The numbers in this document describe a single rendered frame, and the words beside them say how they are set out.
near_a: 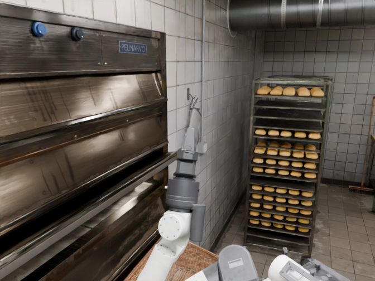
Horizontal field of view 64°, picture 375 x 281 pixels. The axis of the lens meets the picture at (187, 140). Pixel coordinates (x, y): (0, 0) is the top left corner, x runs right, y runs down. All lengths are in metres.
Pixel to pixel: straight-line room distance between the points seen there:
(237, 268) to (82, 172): 0.72
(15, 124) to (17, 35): 0.28
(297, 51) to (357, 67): 0.88
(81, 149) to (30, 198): 0.30
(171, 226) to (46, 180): 0.56
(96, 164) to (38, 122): 0.36
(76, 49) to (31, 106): 0.31
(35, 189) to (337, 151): 4.69
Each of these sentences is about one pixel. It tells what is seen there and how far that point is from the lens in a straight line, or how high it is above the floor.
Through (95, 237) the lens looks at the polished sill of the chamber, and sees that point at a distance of 1.47.
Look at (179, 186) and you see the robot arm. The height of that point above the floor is 1.62.
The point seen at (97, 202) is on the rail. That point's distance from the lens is 1.18.
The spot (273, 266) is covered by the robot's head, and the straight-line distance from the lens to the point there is 0.75.
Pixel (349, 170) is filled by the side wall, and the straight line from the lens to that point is 5.38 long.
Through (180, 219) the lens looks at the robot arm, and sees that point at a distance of 0.78.
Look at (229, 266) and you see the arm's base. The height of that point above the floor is 1.39.
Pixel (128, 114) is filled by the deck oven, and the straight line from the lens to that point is 1.50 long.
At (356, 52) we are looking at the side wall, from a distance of 5.10.
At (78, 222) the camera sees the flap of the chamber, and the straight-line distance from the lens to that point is 1.12.
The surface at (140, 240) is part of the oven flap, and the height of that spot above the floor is 0.96.
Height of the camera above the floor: 1.94
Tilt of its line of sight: 15 degrees down
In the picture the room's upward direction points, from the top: straight up
